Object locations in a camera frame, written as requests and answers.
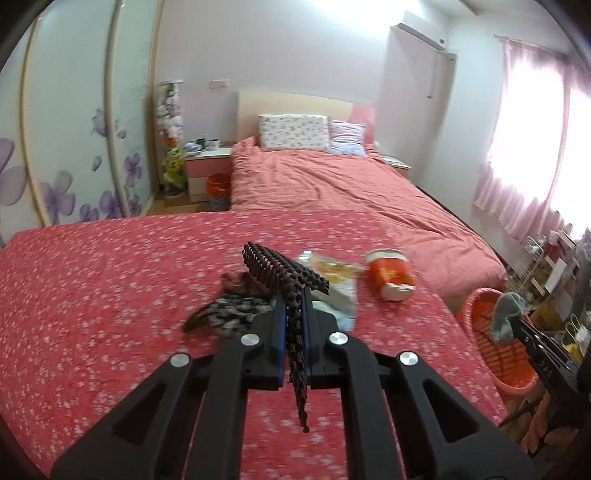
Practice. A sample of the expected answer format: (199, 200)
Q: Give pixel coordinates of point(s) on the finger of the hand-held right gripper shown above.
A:
(526, 330)

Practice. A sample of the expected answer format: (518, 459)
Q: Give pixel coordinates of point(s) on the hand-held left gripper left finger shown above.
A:
(278, 339)

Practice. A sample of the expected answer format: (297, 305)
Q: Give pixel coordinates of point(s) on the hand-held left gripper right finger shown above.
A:
(308, 341)

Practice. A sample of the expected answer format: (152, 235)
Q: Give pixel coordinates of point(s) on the grey blue cloth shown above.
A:
(505, 314)

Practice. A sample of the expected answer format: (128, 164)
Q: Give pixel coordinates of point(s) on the orange plastic basket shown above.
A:
(494, 350)

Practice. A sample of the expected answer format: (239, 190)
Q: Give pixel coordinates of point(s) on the orange plush item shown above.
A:
(545, 424)

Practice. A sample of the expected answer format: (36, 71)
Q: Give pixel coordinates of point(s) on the black and white patterned cloth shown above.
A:
(231, 311)

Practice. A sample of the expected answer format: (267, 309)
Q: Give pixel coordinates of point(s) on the clear plastic snack bag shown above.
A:
(339, 286)

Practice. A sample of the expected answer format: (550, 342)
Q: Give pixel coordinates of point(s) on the brown crumpled wrapper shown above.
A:
(240, 281)

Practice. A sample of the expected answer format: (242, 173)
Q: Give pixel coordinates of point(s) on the red paper cup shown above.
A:
(390, 272)

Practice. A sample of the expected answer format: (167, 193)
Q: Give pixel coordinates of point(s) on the bed with salmon duvet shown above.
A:
(351, 198)

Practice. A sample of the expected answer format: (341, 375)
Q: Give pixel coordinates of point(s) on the orange waste bin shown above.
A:
(218, 189)

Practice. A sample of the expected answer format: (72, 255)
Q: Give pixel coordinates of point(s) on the red floral tablecloth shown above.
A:
(115, 286)

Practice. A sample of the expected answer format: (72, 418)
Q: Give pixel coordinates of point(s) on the pink and white nightstand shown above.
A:
(207, 168)

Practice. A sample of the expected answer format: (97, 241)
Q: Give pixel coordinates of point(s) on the pink curtain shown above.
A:
(521, 138)

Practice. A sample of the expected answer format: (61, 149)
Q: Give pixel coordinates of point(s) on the pink striped pillow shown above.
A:
(348, 137)

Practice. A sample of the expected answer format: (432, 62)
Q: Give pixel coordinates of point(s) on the white floral pillow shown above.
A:
(293, 131)

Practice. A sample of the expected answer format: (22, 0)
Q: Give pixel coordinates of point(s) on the clear tube of plush toys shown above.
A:
(170, 134)

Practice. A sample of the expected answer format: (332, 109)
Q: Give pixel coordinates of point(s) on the beige and pink headboard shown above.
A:
(295, 104)

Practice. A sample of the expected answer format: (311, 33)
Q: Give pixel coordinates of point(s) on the white air conditioner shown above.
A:
(411, 92)

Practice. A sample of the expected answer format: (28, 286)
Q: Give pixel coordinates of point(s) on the wardrobe with purple flower print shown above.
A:
(74, 120)

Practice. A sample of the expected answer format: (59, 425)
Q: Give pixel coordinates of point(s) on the white wall socket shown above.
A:
(218, 84)

